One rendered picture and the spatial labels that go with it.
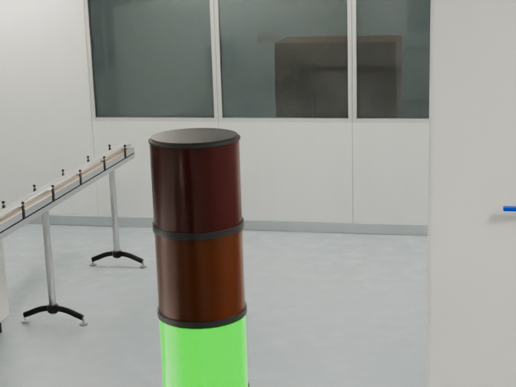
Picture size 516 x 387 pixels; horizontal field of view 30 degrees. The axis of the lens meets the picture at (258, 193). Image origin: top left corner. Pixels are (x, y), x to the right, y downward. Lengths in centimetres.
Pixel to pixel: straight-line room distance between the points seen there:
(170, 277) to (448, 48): 143
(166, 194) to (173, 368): 10
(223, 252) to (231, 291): 2
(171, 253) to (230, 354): 7
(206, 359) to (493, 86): 144
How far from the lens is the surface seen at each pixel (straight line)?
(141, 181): 915
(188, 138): 51
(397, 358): 617
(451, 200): 196
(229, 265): 52
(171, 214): 51
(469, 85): 192
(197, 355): 53
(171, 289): 53
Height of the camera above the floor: 244
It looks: 14 degrees down
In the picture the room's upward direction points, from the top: 2 degrees counter-clockwise
